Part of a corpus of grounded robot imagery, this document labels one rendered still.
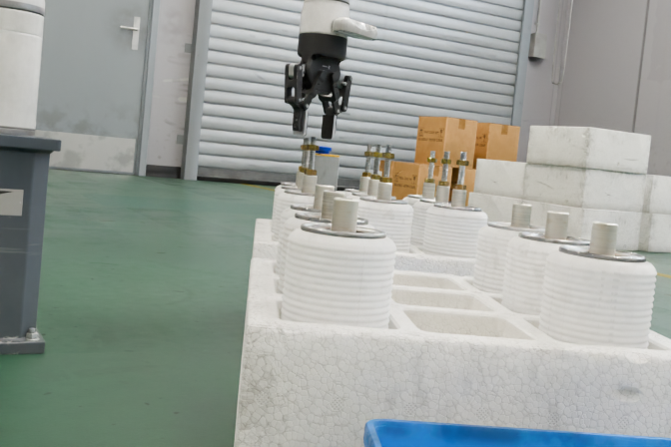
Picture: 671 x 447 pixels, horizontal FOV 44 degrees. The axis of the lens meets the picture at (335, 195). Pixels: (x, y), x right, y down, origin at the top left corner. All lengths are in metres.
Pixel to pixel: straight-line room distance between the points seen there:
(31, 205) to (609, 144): 3.05
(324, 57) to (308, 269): 0.62
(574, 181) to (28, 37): 2.98
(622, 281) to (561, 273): 0.05
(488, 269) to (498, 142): 4.38
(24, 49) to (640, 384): 0.89
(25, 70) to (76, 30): 5.08
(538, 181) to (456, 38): 3.70
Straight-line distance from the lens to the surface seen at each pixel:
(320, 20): 1.25
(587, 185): 3.83
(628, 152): 3.99
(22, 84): 1.23
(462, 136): 5.14
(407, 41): 7.28
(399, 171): 5.16
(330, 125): 1.29
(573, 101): 8.22
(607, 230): 0.77
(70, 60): 6.28
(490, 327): 0.82
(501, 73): 7.88
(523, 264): 0.86
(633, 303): 0.75
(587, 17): 8.28
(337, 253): 0.68
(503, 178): 4.24
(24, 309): 1.24
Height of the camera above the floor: 0.32
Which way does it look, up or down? 3 degrees down
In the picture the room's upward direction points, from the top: 6 degrees clockwise
